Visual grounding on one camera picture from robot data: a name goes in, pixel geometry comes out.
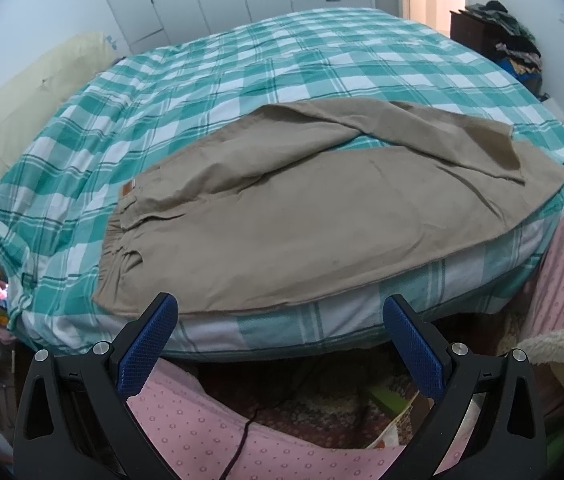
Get patterned floor rug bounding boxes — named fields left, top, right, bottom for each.
left=195, top=358, right=434, bottom=448

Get black cable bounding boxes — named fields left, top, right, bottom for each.
left=219, top=398, right=263, bottom=480

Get khaki pants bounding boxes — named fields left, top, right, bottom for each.
left=93, top=98, right=564, bottom=316

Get dark wooden cabinet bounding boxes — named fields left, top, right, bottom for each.
left=450, top=11, right=500, bottom=58

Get pile of dark clothes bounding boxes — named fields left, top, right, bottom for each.
left=462, top=0, right=543, bottom=99

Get cream padded headboard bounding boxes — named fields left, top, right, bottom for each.
left=0, top=32, right=118, bottom=179

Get pink dotted pajama trousers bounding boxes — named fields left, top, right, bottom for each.
left=129, top=220, right=564, bottom=479

